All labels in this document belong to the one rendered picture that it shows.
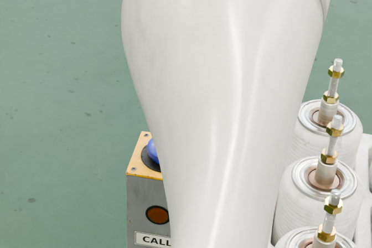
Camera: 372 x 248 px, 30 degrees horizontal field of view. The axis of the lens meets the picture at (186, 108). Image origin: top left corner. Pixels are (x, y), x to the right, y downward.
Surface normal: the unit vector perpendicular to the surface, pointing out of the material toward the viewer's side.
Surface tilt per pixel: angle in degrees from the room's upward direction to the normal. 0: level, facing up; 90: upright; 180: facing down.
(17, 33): 0
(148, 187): 90
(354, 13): 0
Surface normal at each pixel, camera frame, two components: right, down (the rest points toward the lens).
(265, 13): 0.53, -0.41
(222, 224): 0.37, -0.59
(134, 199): -0.18, 0.58
